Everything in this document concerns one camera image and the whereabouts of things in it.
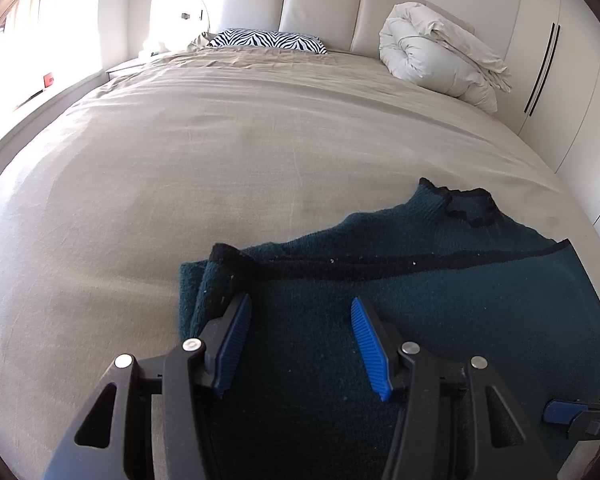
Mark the bed with beige sheet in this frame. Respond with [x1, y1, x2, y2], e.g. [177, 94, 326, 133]
[0, 42, 600, 480]

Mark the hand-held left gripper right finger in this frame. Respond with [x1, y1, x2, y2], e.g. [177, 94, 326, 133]
[350, 295, 557, 480]

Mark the white wardrobe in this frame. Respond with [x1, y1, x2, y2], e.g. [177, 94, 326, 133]
[500, 0, 600, 228]

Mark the dark teal knitted sweater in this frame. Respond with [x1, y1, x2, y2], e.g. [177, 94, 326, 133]
[178, 177, 600, 480]

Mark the black wardrobe handle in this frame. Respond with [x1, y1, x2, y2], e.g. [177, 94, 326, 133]
[529, 24, 562, 117]
[524, 21, 556, 112]

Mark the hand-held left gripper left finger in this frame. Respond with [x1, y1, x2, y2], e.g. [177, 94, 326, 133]
[42, 291, 254, 480]

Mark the cream padded headboard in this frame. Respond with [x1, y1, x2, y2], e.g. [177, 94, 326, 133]
[200, 0, 526, 59]

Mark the zebra print pillow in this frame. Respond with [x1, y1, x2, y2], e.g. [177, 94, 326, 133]
[207, 28, 329, 55]

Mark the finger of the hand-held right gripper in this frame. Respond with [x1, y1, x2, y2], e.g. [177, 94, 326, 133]
[542, 399, 600, 442]

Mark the rolled white duvet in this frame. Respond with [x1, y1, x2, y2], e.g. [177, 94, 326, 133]
[378, 2, 514, 114]

